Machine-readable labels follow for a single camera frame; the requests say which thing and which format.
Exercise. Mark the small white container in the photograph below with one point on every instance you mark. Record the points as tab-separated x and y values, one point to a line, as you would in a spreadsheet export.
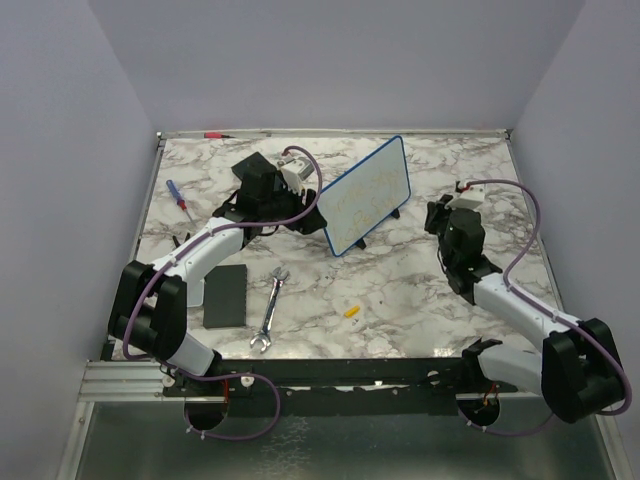
195	294

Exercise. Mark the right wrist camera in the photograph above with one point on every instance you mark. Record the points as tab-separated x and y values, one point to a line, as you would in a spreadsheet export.
467	196

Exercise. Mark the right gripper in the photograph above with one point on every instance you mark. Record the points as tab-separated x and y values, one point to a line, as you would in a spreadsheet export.
438	210

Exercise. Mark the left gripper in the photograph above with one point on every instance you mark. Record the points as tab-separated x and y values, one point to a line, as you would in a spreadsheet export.
314	222

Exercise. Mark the yellow marker cap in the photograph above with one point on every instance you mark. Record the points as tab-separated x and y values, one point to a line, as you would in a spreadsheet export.
352	312

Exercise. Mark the black rectangular box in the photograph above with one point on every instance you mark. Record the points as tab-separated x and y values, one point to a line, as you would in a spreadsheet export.
225	297

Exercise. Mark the blue framed whiteboard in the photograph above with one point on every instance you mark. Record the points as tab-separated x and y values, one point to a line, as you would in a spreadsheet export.
365	195

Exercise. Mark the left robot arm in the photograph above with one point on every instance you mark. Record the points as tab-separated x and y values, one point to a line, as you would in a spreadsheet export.
149	313

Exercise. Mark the silver open-end wrench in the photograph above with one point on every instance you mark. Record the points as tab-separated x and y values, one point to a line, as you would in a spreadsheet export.
263	336

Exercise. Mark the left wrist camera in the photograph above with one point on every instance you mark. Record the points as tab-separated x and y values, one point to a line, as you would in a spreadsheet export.
297	170

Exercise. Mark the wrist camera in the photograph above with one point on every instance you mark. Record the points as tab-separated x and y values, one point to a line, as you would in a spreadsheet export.
297	170
467	196

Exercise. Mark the red marker on rail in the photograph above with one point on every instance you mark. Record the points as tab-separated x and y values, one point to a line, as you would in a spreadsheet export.
217	135

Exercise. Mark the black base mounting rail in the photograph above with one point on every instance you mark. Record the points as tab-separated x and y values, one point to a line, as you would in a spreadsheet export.
333	387

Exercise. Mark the blue red screwdriver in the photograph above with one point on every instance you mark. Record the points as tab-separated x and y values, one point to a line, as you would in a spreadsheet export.
178	198

